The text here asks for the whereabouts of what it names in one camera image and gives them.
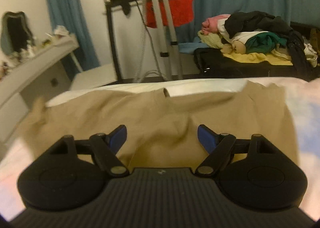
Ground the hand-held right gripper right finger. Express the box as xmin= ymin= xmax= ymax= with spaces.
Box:
xmin=195 ymin=124 xmax=275 ymax=178

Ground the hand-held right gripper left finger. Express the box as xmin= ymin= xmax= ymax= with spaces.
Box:
xmin=49 ymin=125 xmax=129 ymax=177

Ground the tan garment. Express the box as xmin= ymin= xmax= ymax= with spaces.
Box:
xmin=17 ymin=80 xmax=299 ymax=168

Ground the pile of clothes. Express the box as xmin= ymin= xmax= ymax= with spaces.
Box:
xmin=179 ymin=11 xmax=319 ymax=67

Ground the black sofa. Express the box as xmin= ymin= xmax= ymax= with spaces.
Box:
xmin=194 ymin=21 xmax=320 ymax=81

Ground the white dressing table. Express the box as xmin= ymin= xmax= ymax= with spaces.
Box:
xmin=0 ymin=34 xmax=80 ymax=143

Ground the silver tripod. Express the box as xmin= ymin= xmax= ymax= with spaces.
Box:
xmin=125 ymin=0 xmax=183 ymax=81

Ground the tissue box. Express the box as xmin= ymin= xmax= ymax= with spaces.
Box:
xmin=54 ymin=25 xmax=69 ymax=37

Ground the row of cosmetic bottles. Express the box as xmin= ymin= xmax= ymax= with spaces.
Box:
xmin=0 ymin=33 xmax=63 ymax=73

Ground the red bag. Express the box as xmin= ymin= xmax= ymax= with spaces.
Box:
xmin=145 ymin=0 xmax=195 ymax=28

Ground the narrow blue curtain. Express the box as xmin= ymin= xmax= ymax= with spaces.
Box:
xmin=42 ymin=0 xmax=100 ymax=73

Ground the wavy vanity mirror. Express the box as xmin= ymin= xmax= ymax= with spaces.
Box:
xmin=0 ymin=11 xmax=34 ymax=55

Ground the white ribbed hose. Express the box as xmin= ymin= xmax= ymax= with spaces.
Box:
xmin=134 ymin=18 xmax=168 ymax=83

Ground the white and black upright frame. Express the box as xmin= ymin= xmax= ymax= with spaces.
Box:
xmin=104 ymin=0 xmax=145 ymax=83

